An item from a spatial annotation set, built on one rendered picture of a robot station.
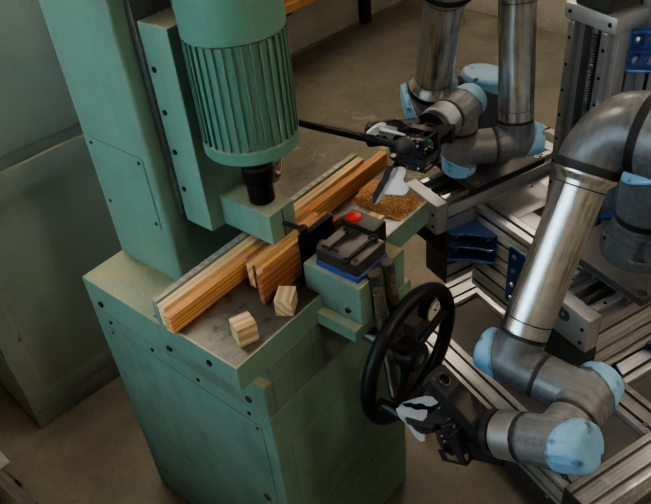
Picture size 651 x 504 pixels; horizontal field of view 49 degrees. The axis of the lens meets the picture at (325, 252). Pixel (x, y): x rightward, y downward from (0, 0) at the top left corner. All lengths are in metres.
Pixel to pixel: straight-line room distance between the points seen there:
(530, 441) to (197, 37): 0.78
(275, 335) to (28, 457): 1.35
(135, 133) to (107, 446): 1.27
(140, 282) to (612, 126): 1.04
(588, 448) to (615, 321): 0.57
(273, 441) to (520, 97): 0.86
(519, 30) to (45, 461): 1.84
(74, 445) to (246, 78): 1.57
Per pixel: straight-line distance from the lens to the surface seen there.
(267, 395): 1.37
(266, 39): 1.18
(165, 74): 1.32
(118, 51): 1.34
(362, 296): 1.30
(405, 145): 1.27
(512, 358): 1.16
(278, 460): 1.53
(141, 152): 1.43
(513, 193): 1.93
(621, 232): 1.57
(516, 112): 1.58
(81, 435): 2.49
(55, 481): 2.41
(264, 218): 1.37
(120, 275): 1.69
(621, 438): 2.07
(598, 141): 1.09
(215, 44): 1.17
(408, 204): 1.56
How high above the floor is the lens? 1.81
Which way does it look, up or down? 39 degrees down
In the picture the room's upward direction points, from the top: 6 degrees counter-clockwise
